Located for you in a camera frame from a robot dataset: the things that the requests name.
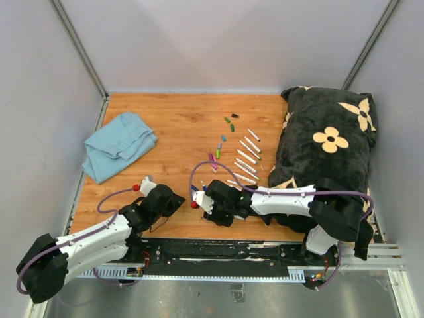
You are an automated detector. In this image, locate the pink cap marker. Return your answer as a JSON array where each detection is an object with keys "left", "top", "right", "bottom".
[{"left": 233, "top": 173, "right": 258, "bottom": 185}]

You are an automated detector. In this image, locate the light green cap marker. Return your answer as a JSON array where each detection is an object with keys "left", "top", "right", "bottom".
[{"left": 233, "top": 162, "right": 260, "bottom": 181}]

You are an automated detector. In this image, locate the sky blue cap marker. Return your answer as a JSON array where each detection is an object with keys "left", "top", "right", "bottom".
[{"left": 237, "top": 149, "right": 258, "bottom": 165}]

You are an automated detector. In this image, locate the dark green rainbow marker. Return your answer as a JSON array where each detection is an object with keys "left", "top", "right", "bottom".
[{"left": 239, "top": 140, "right": 262, "bottom": 161}]

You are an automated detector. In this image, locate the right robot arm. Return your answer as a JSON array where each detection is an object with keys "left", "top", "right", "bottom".
[{"left": 193, "top": 178, "right": 362, "bottom": 265}]

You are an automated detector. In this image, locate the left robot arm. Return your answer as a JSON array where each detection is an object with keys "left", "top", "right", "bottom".
[{"left": 16, "top": 184, "right": 186, "bottom": 304}]

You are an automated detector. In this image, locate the light blue cloth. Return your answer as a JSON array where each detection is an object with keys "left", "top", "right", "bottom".
[{"left": 82, "top": 112, "right": 158, "bottom": 184}]

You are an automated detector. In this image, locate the black floral pillow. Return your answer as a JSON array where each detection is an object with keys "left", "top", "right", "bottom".
[{"left": 261, "top": 85, "right": 378, "bottom": 261}]

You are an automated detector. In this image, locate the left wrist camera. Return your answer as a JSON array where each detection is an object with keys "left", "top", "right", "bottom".
[{"left": 132, "top": 175, "right": 156, "bottom": 196}]

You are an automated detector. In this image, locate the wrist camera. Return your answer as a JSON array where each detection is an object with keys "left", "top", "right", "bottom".
[
  {"left": 132, "top": 175, "right": 156, "bottom": 196},
  {"left": 191, "top": 191, "right": 214, "bottom": 215}
]

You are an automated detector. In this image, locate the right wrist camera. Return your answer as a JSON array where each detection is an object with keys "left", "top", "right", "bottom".
[{"left": 191, "top": 191, "right": 214, "bottom": 215}]

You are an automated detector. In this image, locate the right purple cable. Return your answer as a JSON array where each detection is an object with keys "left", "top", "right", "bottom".
[{"left": 188, "top": 161, "right": 374, "bottom": 292}]

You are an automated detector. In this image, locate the purple cable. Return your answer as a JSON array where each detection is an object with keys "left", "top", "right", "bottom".
[
  {"left": 16, "top": 187, "right": 136, "bottom": 295},
  {"left": 188, "top": 161, "right": 374, "bottom": 292}
]

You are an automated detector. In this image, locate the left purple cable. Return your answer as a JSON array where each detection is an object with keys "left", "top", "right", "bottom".
[{"left": 16, "top": 187, "right": 136, "bottom": 295}]

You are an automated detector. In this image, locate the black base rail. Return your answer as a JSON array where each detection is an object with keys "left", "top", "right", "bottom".
[{"left": 82, "top": 237, "right": 405, "bottom": 284}]

